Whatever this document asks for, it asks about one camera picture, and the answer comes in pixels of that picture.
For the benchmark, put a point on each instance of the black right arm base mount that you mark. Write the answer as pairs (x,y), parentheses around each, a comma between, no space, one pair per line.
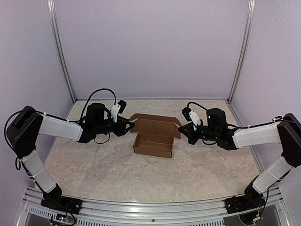
(245,202)

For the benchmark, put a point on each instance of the left aluminium corner post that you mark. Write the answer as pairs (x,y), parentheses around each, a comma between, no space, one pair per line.
(59,49)

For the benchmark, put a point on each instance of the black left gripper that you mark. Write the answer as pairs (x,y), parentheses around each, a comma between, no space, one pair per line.
(121,127)

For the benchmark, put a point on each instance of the aluminium front frame rail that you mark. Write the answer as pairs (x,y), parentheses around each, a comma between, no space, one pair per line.
(210,212)

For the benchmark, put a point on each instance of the aluminium corner post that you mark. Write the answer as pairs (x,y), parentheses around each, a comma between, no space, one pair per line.
(59,49)
(243,49)

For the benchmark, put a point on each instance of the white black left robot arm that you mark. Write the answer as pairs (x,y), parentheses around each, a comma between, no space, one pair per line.
(24,130)

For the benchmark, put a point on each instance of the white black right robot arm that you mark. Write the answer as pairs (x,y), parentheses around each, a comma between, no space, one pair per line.
(277,143)

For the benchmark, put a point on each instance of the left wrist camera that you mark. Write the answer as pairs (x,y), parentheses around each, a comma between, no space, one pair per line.
(118,109)

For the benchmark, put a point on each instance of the right aluminium corner post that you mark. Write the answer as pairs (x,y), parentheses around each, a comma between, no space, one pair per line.
(243,49)

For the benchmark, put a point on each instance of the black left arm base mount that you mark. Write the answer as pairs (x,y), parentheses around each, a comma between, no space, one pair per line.
(64,204)

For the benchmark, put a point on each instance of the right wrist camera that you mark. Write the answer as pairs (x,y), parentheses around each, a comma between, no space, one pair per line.
(190,115)

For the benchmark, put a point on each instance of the brown cardboard box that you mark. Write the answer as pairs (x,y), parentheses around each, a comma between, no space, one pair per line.
(155,134)

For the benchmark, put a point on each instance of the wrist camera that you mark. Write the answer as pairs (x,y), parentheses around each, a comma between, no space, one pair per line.
(190,115)
(118,109)

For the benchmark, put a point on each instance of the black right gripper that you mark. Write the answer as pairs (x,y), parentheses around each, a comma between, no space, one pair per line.
(188,127)

